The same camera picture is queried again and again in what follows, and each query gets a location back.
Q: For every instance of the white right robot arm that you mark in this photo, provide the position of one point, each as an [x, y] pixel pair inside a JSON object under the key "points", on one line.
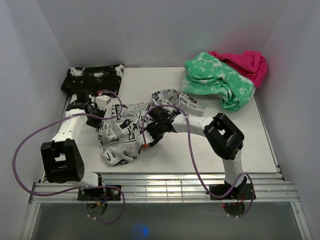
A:
{"points": [[224, 137]]}

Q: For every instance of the green white tie-dye trousers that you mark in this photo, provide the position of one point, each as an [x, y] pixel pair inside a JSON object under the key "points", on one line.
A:
{"points": [[207, 75]]}

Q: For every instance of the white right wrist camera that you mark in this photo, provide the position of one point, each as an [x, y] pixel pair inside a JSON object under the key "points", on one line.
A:
{"points": [[145, 140]]}

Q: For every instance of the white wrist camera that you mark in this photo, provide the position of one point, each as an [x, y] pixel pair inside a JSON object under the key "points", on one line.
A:
{"points": [[145, 140], [102, 102]]}

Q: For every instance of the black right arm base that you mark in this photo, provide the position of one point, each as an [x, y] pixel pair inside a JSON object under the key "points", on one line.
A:
{"points": [[238, 194]]}

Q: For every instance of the newspaper print trousers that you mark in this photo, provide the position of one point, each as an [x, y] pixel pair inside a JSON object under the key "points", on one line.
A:
{"points": [[119, 136]]}

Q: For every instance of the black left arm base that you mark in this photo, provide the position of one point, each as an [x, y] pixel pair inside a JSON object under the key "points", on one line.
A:
{"points": [[100, 194]]}

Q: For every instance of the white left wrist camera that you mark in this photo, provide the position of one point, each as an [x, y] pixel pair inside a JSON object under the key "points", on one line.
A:
{"points": [[102, 102]]}

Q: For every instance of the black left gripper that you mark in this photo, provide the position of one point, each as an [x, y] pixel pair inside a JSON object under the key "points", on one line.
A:
{"points": [[97, 124]]}

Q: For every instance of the aluminium rail frame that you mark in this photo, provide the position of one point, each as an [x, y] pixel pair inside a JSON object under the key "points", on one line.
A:
{"points": [[164, 199]]}

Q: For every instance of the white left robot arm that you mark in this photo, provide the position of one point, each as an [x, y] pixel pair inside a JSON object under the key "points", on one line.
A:
{"points": [[61, 157]]}

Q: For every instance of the folded black white trousers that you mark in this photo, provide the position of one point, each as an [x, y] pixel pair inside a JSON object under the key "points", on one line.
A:
{"points": [[93, 79]]}

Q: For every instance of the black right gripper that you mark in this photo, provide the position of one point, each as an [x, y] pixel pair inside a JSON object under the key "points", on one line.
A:
{"points": [[149, 130]]}

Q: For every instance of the pink trousers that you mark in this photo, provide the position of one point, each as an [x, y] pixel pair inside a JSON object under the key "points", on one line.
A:
{"points": [[250, 64]]}

